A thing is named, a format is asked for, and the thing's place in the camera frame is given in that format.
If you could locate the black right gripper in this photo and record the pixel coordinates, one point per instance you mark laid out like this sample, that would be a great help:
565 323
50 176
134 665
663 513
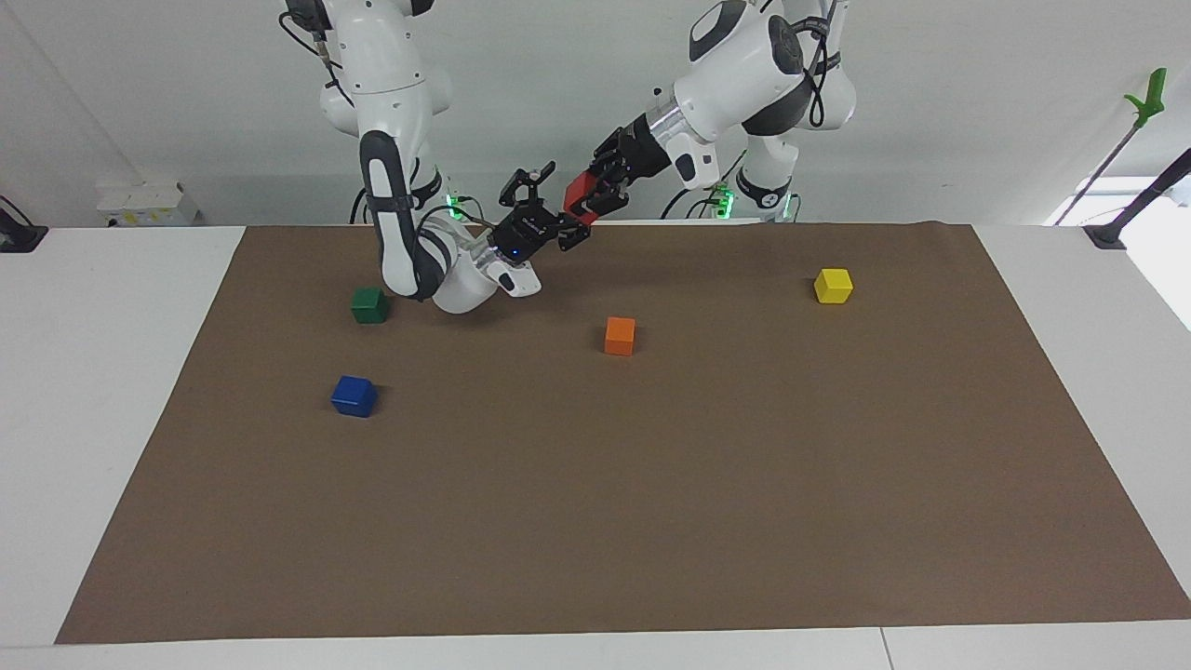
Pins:
526 237

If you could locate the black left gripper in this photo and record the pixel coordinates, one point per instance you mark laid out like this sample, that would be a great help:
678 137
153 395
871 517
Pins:
635 149

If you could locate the red wooden block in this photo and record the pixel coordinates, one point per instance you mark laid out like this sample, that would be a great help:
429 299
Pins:
577 194

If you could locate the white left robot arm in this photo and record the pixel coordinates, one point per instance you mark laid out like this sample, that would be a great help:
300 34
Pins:
744 65

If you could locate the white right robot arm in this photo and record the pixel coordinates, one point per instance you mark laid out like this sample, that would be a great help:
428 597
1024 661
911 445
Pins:
395 167

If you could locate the orange wooden block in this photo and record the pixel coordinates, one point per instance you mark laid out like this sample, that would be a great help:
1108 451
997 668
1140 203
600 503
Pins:
620 336

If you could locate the green wooden block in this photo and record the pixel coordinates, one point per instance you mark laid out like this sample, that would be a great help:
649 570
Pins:
368 305

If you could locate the yellow wooden block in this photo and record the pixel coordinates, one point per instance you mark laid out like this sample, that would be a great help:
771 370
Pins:
833 286

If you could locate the blue wooden block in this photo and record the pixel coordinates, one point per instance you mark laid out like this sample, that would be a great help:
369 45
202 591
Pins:
354 396

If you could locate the brown paper table mat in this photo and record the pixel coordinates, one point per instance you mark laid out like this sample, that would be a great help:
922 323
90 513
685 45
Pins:
595 484

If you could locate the white box with yellow label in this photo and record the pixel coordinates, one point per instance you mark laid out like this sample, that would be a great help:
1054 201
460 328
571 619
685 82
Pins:
144 205

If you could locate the black pole with base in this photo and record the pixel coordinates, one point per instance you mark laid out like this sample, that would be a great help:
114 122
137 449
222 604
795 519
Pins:
1140 200

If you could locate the green-tipped grey stick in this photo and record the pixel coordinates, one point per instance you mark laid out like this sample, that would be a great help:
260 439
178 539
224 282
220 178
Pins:
1149 98

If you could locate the black clamp mount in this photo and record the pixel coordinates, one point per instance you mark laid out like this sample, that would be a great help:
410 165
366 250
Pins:
20 237

